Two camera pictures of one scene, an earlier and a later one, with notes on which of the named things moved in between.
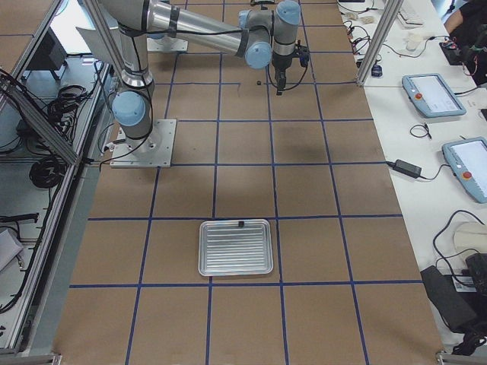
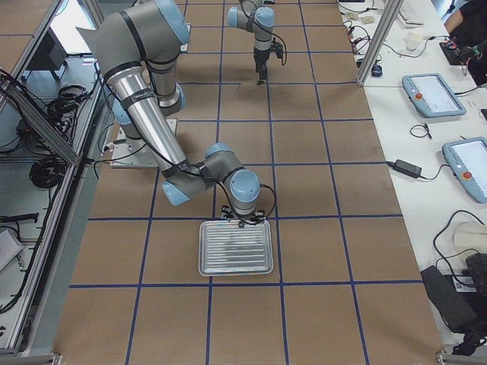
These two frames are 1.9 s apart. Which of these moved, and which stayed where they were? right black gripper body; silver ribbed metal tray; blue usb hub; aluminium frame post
Moved: right black gripper body
Stayed: blue usb hub; aluminium frame post; silver ribbed metal tray
